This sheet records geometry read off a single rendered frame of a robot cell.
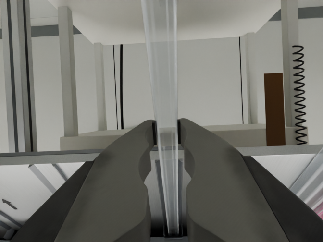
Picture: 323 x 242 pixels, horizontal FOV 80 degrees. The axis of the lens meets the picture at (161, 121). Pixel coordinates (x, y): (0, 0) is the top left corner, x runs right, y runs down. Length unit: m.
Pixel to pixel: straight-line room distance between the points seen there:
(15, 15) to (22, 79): 0.14
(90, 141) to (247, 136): 0.44
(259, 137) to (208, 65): 1.44
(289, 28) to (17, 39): 0.69
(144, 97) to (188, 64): 0.52
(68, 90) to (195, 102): 1.42
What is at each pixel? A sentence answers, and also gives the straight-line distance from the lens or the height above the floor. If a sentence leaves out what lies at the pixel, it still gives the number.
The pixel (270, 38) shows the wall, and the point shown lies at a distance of 2.22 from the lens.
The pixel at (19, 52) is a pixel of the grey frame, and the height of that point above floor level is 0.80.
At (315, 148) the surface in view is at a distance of 0.21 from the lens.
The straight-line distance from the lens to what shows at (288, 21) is 0.70.
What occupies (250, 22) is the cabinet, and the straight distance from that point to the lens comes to 0.87.
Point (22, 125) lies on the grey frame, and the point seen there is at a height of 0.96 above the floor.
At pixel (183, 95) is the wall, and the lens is 1.88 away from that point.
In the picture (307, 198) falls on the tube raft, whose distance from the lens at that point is 0.25.
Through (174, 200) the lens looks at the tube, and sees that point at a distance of 0.21.
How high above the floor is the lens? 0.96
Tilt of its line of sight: 1 degrees up
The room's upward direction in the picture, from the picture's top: 177 degrees clockwise
